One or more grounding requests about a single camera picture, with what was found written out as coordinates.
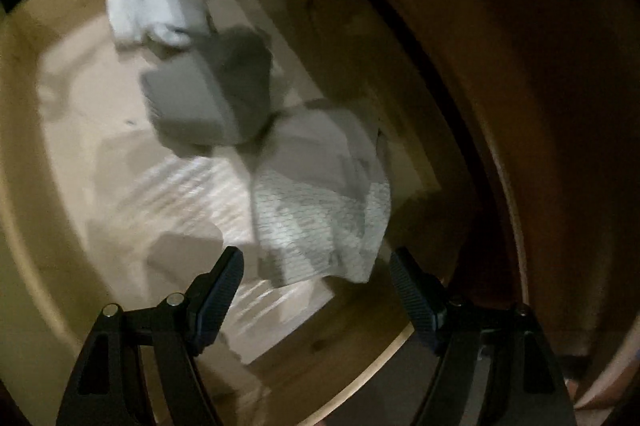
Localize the wooden drawer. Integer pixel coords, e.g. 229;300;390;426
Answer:
1;0;512;425

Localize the light grey patterned underwear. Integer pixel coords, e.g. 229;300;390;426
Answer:
250;100;392;286

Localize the white folded underwear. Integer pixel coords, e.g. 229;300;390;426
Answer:
105;0;210;49

